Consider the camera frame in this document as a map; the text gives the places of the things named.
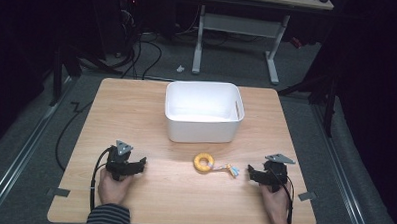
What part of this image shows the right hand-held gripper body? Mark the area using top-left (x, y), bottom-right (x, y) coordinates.
top-left (263, 152), bottom-right (297, 193)

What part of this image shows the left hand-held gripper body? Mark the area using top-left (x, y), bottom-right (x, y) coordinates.
top-left (104, 139), bottom-right (134, 183)

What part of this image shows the person's left hand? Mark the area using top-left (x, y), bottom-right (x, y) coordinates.
top-left (96, 170), bottom-right (134, 208)

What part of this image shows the person's right hand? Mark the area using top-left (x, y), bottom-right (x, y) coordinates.
top-left (258, 183), bottom-right (294, 224)

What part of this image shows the grey tape piece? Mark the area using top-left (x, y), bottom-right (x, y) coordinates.
top-left (51, 187), bottom-right (72, 199)
top-left (297, 191), bottom-right (318, 202)

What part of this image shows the white plastic bin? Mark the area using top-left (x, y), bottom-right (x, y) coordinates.
top-left (162, 79), bottom-right (247, 146)

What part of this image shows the black stand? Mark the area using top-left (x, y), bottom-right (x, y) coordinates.
top-left (49, 41), bottom-right (125, 109)
top-left (276, 69), bottom-right (341, 139)

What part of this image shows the red object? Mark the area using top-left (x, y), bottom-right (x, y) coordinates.
top-left (290, 36), bottom-right (303, 50)

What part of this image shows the white-legged wooden desk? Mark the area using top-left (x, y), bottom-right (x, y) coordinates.
top-left (191, 0), bottom-right (335, 89)

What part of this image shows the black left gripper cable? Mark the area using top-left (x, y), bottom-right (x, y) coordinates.
top-left (88, 145), bottom-right (115, 213)

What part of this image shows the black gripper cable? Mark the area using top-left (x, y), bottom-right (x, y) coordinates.
top-left (88, 145), bottom-right (115, 213)
top-left (268, 167), bottom-right (296, 224)

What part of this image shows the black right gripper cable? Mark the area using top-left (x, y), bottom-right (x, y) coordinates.
top-left (268, 167), bottom-right (296, 224)

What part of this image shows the yellow ring rope toy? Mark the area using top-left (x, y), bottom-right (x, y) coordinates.
top-left (192, 152), bottom-right (241, 178)

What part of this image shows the black floor cable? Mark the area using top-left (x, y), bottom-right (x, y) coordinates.
top-left (53, 100), bottom-right (95, 173)

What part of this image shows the metal floor rail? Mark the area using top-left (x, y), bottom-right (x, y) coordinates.
top-left (0, 74), bottom-right (76, 224)
top-left (307, 104), bottom-right (378, 224)

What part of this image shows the bundle of black cables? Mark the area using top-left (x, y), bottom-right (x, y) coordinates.
top-left (116, 8), bottom-right (165, 82)

